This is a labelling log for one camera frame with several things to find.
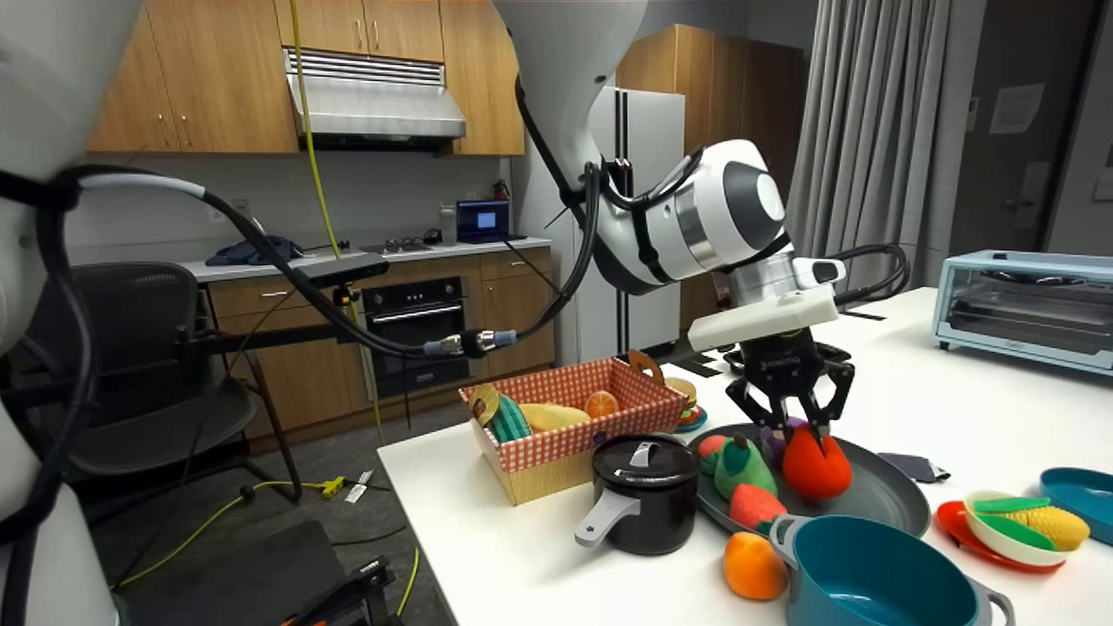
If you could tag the orange slice toy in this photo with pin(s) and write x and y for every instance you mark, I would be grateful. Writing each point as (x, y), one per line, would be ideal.
(601, 404)

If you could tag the black lid grey knob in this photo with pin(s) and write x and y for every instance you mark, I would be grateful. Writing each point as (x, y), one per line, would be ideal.
(646, 456)

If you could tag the black camera stand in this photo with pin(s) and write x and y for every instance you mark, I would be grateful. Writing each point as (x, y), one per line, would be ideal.
(342, 272)

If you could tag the pineapple slice toy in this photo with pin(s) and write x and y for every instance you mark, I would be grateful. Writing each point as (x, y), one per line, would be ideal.
(484, 404)

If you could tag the red orange plush toy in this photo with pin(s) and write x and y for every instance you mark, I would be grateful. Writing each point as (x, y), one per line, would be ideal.
(754, 506)

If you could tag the red apple plush toy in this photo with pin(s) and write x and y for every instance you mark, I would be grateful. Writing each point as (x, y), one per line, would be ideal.
(817, 471)

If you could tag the grey curtain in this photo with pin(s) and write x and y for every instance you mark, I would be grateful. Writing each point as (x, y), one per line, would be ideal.
(870, 117)

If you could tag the small device blue screen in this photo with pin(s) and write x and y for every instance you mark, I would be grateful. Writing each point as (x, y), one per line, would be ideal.
(482, 220)

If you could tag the steel range hood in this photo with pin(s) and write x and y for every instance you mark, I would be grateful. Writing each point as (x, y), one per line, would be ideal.
(370, 108)

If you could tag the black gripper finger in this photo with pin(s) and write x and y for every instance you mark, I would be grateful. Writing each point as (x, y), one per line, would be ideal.
(834, 401)
(754, 404)

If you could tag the teal plate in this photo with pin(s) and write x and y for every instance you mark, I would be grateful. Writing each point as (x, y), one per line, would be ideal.
(1083, 498)

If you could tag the light blue toaster oven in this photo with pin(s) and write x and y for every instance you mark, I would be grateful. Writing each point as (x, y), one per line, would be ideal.
(1020, 308)

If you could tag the black office chair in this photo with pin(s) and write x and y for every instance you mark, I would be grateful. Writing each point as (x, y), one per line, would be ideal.
(140, 347)

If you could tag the wooden cabinets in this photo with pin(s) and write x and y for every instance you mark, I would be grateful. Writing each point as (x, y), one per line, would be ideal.
(196, 80)
(509, 299)

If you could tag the orange fruit plush toy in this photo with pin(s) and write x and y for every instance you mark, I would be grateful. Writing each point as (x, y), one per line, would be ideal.
(754, 569)

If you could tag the blue cloth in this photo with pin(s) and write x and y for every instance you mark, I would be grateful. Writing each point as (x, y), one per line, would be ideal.
(254, 251)

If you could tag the black built-in oven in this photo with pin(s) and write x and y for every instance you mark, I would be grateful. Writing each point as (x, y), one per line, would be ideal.
(412, 302)

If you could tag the red checkered basket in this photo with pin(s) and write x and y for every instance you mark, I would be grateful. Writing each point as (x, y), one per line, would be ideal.
(559, 456)

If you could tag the dark grey frying pan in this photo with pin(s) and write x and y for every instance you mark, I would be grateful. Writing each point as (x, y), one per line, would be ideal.
(880, 490)

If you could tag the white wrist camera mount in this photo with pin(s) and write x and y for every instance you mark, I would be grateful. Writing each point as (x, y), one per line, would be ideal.
(765, 313)

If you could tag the white floor plug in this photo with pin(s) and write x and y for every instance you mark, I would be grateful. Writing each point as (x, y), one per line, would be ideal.
(359, 488)

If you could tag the teal striped plush toy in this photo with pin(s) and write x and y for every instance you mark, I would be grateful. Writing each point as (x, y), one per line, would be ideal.
(509, 419)

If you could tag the black equipment base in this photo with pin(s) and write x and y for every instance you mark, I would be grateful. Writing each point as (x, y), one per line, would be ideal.
(232, 579)

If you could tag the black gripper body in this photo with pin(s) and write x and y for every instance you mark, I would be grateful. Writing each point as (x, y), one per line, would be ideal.
(786, 365)

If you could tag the teal pot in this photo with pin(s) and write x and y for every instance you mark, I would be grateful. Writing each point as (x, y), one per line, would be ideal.
(856, 579)

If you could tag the yellow corn plush toy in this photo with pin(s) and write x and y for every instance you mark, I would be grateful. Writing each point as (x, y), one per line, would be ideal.
(1055, 527)

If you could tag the wooden upper cabinets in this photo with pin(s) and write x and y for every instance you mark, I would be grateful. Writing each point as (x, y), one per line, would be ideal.
(196, 80)

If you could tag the small red plush toy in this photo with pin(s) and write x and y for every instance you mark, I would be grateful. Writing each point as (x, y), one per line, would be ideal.
(710, 445)

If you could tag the green plush toy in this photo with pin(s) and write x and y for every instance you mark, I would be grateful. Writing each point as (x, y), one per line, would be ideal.
(742, 471)

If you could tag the wooden pantry cabinet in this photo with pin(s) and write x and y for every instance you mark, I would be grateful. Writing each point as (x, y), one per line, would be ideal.
(742, 80)

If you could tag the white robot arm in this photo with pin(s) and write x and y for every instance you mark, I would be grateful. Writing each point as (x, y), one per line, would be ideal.
(706, 220)

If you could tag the brown curved toy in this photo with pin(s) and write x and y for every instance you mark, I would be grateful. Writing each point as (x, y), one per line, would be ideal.
(648, 369)

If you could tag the white paper notice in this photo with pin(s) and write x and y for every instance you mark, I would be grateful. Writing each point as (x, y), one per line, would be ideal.
(1018, 106)

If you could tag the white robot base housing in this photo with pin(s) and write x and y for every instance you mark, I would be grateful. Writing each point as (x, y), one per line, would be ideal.
(45, 71)

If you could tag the wooden lower cabinets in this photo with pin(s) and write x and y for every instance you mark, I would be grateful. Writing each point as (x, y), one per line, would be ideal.
(509, 299)

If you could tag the grey kitchen countertop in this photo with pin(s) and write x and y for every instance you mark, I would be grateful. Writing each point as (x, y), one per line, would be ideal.
(404, 253)

